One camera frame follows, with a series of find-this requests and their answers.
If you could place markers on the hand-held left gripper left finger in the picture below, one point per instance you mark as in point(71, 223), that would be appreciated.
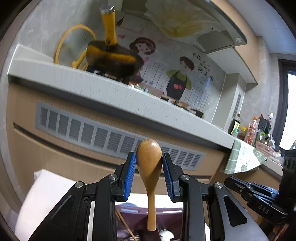
point(129, 178)

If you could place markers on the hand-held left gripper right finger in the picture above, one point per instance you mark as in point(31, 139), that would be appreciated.
point(168, 178)

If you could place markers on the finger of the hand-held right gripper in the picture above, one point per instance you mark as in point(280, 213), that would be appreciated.
point(238, 185)
point(266, 188)

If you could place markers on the wooden spoon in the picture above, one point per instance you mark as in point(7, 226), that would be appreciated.
point(149, 157)

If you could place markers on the purple utensil organizer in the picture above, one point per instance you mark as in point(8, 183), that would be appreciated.
point(171, 220)

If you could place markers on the green checkered cloth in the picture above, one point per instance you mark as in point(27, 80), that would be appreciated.
point(242, 157)

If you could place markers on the wooden chopstick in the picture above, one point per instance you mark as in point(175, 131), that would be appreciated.
point(123, 222)

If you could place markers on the yellow-lidded jar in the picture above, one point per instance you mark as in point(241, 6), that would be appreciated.
point(242, 134)

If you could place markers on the white spoon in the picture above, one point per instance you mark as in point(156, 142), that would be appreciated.
point(167, 235)

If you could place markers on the grey vent grille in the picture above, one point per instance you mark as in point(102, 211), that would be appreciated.
point(92, 132)

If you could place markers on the dark sauce bottle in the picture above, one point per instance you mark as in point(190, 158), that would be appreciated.
point(234, 125)

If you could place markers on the black grater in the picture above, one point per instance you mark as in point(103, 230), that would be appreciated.
point(264, 124)

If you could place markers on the window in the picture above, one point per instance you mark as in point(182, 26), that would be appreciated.
point(288, 111)

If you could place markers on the grey kitchen countertop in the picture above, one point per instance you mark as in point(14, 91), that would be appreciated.
point(92, 90)

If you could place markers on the gas stove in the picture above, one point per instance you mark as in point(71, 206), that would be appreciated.
point(108, 75)

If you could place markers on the yellow-rimmed glass lid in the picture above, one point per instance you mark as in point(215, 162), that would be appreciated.
point(63, 39)

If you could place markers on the range hood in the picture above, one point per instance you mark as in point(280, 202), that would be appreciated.
point(196, 20)

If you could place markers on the white wall vent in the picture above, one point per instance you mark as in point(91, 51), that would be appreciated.
point(237, 104)

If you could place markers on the cartoon wall poster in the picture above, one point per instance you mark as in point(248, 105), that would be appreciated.
point(166, 60)

